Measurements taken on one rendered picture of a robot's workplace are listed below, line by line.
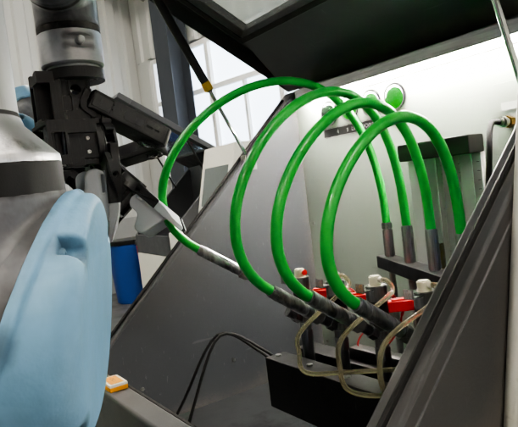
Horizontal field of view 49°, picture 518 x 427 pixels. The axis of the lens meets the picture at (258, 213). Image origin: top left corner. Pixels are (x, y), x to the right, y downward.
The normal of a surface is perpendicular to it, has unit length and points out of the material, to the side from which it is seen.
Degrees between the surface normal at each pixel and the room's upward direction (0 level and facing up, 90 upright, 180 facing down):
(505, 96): 90
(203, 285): 90
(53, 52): 90
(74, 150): 90
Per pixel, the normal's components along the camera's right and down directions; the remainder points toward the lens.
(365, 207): -0.82, 0.13
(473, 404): 0.56, -0.03
